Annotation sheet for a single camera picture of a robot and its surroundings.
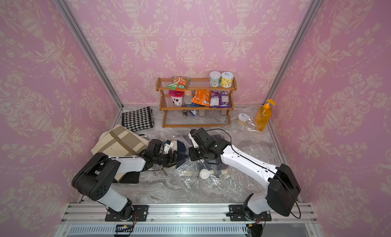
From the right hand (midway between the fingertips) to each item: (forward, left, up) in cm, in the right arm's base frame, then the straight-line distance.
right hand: (190, 154), depth 78 cm
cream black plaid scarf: (-5, -13, -10) cm, 18 cm away
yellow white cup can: (+37, -22, +19) cm, 47 cm away
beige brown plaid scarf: (+14, +43, -7) cm, 45 cm away
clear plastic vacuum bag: (-10, -16, -14) cm, 23 cm away
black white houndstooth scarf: (+33, +37, -10) cm, 51 cm away
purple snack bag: (+37, -20, +3) cm, 42 cm away
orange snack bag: (+39, -8, +4) cm, 40 cm away
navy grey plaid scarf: (+9, +5, -11) cm, 15 cm away
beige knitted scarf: (+21, +55, -7) cm, 59 cm away
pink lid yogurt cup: (+35, +8, +9) cm, 37 cm away
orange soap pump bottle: (+27, -49, -5) cm, 56 cm away
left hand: (+1, +5, -10) cm, 12 cm away
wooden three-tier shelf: (+37, -2, +1) cm, 37 cm away
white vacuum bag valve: (-7, -7, -11) cm, 15 cm away
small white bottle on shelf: (+38, +1, +6) cm, 38 cm away
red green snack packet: (+36, +5, +18) cm, 40 cm away
